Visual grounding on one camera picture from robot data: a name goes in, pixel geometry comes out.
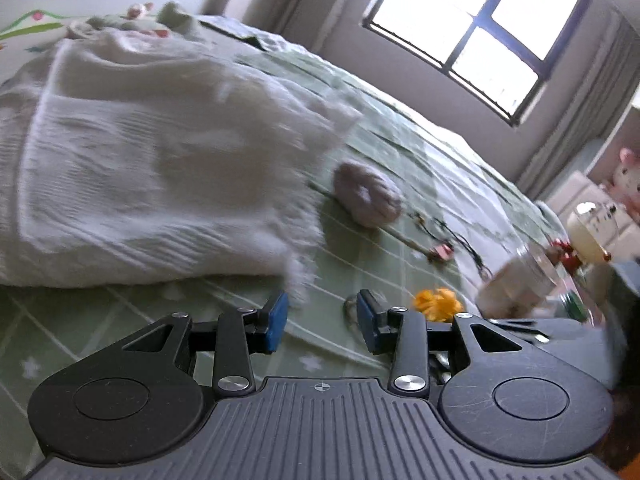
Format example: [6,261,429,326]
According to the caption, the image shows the black cord with pink charm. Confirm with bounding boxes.
[410,211,494,281]

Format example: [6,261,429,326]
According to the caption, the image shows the white cabinet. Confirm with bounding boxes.
[545,169,640,262]

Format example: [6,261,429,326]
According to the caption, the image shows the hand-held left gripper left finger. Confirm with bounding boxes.
[122,291,291,397]

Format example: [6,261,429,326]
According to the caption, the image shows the dark framed window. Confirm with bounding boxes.
[361,0,594,129]

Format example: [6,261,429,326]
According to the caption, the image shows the pink white plush toy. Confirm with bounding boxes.
[612,146,640,222]

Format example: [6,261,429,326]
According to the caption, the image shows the white pillow green print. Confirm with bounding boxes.
[0,7,77,54]

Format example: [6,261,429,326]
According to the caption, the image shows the orange flower hair tie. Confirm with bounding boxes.
[412,287,464,322]

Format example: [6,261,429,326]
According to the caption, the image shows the floral label jar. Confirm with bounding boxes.
[475,242,564,319]

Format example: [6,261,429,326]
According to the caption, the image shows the lavender towel scrunchie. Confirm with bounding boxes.
[332,160,403,229]

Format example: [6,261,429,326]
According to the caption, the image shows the grey curtain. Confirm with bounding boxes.
[515,14,640,202]

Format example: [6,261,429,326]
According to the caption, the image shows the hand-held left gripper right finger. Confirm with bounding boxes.
[356,289,526,397]

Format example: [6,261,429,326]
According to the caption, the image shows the green checked bed sheet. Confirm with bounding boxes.
[0,10,616,467]

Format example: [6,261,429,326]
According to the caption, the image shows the green lid jar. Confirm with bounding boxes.
[555,290,594,324]

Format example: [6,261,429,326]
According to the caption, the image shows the cream round toy red base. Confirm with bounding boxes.
[550,200,627,274]

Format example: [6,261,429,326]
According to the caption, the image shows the white knitted blanket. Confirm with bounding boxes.
[0,27,363,307]

